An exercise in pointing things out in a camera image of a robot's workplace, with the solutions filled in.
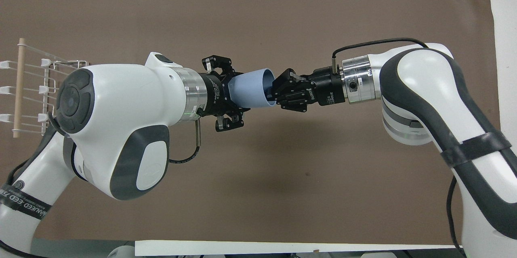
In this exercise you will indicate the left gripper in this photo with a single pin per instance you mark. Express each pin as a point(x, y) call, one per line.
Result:
point(214, 94)

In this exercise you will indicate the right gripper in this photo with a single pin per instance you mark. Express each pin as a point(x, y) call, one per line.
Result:
point(327, 87)

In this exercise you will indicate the light blue cup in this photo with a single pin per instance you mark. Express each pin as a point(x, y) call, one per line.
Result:
point(250, 88)

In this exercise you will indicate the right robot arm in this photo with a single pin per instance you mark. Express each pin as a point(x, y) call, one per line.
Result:
point(424, 88)

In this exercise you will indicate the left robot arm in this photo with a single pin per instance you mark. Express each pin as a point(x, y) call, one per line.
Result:
point(121, 104)

